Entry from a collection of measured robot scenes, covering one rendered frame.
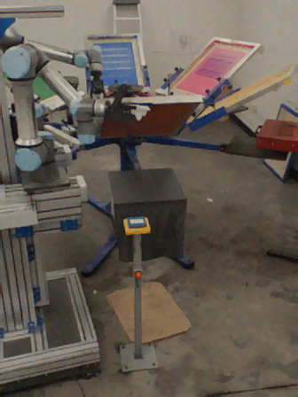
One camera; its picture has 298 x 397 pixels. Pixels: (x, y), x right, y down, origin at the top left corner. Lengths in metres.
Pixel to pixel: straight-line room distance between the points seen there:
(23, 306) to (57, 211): 0.76
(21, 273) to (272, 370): 1.60
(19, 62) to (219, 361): 2.10
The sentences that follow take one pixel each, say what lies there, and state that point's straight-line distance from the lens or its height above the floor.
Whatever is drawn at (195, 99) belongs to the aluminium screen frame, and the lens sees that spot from 2.68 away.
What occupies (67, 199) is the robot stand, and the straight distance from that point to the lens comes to 2.40.
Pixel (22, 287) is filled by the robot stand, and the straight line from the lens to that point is 2.88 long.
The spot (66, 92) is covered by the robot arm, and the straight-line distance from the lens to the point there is 2.18.
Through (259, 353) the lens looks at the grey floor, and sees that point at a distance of 3.23.
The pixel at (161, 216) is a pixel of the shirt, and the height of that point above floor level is 0.84.
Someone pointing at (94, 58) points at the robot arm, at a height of 1.72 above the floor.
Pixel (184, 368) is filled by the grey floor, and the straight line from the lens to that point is 3.07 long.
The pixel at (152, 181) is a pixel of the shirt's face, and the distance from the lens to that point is 3.05.
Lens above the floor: 2.21
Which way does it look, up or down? 26 degrees down
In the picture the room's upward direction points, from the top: straight up
